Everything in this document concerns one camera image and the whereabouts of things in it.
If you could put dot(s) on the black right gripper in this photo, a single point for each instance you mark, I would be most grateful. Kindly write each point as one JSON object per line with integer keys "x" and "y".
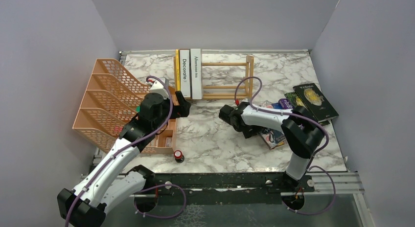
{"x": 251, "y": 132}

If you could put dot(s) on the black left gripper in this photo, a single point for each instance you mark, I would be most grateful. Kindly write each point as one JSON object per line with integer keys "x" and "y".
{"x": 182, "y": 110}

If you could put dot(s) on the floral Little Women book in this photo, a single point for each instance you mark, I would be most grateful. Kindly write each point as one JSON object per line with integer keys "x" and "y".
{"x": 272, "y": 138}

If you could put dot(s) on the purple 52-Storey Treehouse book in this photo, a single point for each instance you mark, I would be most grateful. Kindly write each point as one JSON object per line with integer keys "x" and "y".
{"x": 285, "y": 104}

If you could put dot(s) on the white Furniture Decorate book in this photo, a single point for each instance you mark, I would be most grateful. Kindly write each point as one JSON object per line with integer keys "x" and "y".
{"x": 185, "y": 76}

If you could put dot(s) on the Afternoon tea coffee cover book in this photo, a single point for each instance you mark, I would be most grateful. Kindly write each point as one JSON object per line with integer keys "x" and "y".
{"x": 196, "y": 73}

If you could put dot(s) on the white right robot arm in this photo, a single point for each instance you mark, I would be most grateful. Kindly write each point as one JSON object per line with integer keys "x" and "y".
{"x": 302, "y": 132}

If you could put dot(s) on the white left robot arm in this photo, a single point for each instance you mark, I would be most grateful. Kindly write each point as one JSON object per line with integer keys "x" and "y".
{"x": 88, "y": 203}

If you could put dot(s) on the blue Jane Eyre book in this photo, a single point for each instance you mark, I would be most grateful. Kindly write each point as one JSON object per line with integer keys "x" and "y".
{"x": 271, "y": 105}

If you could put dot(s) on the red capped small bottle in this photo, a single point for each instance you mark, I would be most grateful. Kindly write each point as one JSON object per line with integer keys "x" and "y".
{"x": 178, "y": 155}

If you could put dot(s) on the thin yellow book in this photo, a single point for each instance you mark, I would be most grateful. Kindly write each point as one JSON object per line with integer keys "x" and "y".
{"x": 177, "y": 70}

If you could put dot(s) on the wooden book rack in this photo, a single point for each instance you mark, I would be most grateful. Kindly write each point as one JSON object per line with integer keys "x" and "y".
{"x": 220, "y": 80}

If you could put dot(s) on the green Alice Wonderland book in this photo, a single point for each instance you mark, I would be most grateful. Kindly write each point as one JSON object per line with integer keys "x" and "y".
{"x": 295, "y": 101}

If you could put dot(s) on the orange plastic file organizer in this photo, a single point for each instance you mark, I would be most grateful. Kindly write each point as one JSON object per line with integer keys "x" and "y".
{"x": 110, "y": 101}

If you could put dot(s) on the black Moon and Sixpence book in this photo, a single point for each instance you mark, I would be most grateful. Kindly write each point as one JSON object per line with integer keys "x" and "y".
{"x": 316, "y": 102}

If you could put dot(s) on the black metal base rail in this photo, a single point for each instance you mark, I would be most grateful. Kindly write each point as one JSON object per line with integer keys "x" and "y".
{"x": 220, "y": 189}

